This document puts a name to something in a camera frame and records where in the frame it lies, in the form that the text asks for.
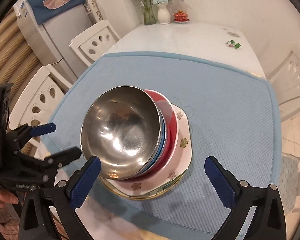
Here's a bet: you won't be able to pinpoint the grey refrigerator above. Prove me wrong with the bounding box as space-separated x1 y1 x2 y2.
15 0 92 80

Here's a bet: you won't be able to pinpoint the round yellow rimmed plate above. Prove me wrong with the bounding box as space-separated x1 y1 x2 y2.
101 166 190 201

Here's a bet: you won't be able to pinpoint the green candy wrappers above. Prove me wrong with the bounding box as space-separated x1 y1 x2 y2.
226 40 242 50

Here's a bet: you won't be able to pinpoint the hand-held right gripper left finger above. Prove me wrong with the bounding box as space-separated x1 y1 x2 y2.
17 155 102 240

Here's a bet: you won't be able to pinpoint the person's left forearm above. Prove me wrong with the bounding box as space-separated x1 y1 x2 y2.
0 204 25 240

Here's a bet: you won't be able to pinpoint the hexagonal tree print plate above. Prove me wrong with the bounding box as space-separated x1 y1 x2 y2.
102 104 193 197

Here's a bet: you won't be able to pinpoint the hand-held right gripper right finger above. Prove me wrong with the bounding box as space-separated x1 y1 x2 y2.
204 156 288 240

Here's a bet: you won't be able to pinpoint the pink cartoon bowl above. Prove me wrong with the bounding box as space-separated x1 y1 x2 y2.
120 89 178 180

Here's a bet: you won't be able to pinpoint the white ornate rack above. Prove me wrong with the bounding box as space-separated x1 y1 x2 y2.
85 0 103 23

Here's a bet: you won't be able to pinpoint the person's left hand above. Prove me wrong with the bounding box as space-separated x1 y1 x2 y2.
0 189 19 209

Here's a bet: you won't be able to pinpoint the pink steel bowl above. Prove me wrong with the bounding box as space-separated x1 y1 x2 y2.
80 86 163 180

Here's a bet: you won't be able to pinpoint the green glass flower vase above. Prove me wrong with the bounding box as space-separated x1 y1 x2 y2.
121 0 158 26

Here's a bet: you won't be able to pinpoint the white flower vase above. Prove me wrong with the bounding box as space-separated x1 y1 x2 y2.
152 0 188 25

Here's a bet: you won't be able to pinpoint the white chair with cushion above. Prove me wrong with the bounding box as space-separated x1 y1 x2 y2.
280 152 300 217

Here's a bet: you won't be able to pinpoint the red teacup with saucer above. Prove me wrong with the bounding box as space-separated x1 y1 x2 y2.
173 10 191 23

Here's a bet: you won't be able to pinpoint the light blue table mat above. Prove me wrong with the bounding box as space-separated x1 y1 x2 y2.
41 51 282 232

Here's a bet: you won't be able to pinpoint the blue refrigerator cover cloth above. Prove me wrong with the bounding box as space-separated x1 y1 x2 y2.
26 0 86 25

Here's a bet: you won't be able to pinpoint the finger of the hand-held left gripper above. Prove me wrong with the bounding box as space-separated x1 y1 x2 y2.
9 123 57 145
19 147 82 173

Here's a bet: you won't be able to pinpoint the white dining chair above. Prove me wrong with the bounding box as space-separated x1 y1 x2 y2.
69 20 121 68
9 65 73 160
266 51 300 120

